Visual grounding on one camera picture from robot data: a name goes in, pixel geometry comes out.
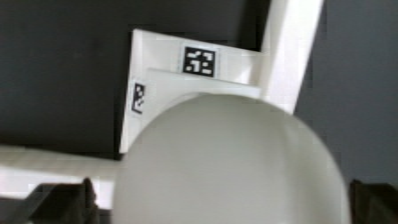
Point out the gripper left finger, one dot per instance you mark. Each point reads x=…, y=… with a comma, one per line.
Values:
x=58, y=204

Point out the white front wall bar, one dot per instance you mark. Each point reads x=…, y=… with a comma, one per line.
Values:
x=32, y=166

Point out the white lamp base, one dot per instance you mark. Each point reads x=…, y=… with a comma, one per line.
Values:
x=179, y=68

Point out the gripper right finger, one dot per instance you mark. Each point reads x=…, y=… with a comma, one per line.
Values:
x=373, y=203

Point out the white lamp bulb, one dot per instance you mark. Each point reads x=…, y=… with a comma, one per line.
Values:
x=227, y=166

